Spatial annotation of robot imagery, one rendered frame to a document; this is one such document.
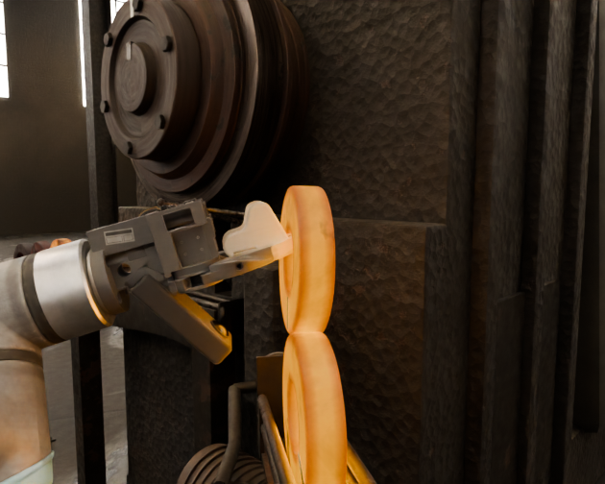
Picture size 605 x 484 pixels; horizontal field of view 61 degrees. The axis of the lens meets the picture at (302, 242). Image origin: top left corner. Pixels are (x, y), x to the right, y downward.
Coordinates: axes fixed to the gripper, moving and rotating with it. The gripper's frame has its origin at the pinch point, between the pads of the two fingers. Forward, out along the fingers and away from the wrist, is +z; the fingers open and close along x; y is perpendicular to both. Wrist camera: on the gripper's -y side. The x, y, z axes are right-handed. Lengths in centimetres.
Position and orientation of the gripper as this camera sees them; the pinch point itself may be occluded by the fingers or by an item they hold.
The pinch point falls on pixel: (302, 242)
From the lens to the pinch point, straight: 53.0
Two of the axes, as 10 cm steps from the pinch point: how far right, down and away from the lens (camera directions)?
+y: -2.7, -9.5, -1.6
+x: -1.7, -1.1, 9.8
